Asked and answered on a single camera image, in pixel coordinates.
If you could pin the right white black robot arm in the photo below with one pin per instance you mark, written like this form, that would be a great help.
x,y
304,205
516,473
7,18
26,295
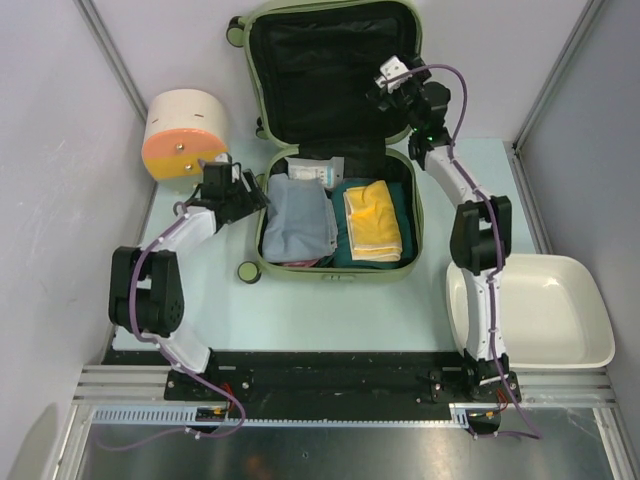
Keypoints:
x,y
480,241

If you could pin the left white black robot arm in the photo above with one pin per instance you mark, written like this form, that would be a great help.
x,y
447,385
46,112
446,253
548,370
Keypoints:
x,y
146,295

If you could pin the dark teal cloth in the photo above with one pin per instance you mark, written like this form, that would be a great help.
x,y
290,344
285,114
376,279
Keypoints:
x,y
342,258

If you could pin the grey blue cloth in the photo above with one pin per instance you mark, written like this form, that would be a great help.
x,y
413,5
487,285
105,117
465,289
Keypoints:
x,y
301,224

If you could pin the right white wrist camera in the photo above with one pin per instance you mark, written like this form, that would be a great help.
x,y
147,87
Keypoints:
x,y
395,72

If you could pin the pink cloth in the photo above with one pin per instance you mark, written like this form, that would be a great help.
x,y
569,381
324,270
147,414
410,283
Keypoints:
x,y
301,264

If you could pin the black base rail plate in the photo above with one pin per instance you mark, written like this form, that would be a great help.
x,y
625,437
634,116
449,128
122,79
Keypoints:
x,y
357,386

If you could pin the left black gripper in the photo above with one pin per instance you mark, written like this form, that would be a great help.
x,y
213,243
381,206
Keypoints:
x,y
253,200

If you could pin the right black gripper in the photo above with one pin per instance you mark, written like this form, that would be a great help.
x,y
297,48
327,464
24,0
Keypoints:
x,y
382,98

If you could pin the round cream drawer cabinet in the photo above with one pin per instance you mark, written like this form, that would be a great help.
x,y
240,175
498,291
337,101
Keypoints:
x,y
183,127

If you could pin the white folded cloth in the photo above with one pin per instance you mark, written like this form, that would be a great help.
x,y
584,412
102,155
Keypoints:
x,y
328,172

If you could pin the white plastic tray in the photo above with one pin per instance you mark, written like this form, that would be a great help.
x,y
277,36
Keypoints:
x,y
550,314

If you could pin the yellow cloth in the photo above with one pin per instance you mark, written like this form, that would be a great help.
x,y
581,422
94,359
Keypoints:
x,y
372,226

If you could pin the green hard shell suitcase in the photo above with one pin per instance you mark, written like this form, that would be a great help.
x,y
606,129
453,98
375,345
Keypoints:
x,y
311,64

